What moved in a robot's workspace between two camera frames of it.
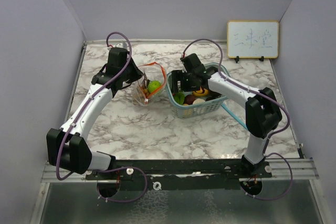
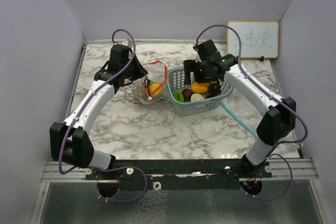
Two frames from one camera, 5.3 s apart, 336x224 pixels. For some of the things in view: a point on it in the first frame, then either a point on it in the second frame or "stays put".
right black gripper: [177, 75] to [190, 65]
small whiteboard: [252, 39] stays put
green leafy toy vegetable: [179, 97] stays put
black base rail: [178, 175] stays put
